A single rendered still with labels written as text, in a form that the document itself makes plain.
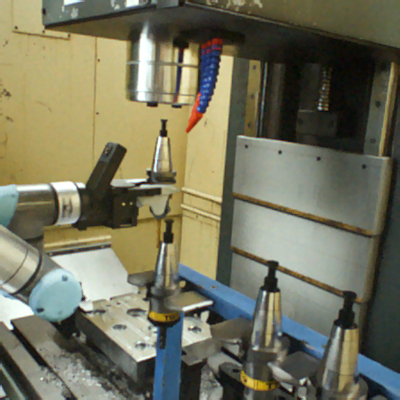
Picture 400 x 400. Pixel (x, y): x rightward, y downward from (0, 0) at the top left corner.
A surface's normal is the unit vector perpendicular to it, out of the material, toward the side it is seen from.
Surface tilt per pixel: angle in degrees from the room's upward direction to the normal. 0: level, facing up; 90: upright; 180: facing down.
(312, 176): 90
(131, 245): 90
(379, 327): 90
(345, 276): 88
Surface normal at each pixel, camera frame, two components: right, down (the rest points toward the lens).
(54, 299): 0.60, 0.21
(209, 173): -0.78, 0.07
